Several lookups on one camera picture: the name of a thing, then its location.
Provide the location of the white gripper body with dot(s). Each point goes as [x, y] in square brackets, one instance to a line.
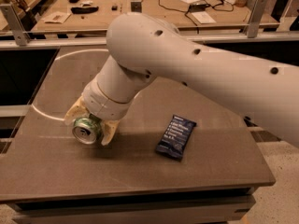
[99, 103]

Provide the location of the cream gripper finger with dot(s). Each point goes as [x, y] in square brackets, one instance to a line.
[77, 110]
[109, 127]

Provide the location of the green soda can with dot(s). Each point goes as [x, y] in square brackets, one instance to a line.
[87, 130]

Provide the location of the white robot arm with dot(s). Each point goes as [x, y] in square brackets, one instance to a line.
[142, 48]

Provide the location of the dark blue snack packet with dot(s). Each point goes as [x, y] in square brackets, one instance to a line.
[176, 137]

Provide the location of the wooden background desk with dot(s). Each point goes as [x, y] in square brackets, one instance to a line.
[227, 16]

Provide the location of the paper envelope on desk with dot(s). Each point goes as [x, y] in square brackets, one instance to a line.
[56, 17]

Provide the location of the black tool on desk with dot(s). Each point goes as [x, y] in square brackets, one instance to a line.
[84, 10]

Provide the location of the small black block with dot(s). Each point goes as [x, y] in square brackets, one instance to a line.
[114, 7]

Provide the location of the white card on desk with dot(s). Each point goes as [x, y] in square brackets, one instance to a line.
[203, 17]

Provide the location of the metal rail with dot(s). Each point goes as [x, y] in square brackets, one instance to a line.
[101, 41]

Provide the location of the left metal bracket post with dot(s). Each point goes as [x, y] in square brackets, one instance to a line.
[20, 36]

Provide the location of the right metal bracket post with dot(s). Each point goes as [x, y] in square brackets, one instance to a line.
[256, 14]

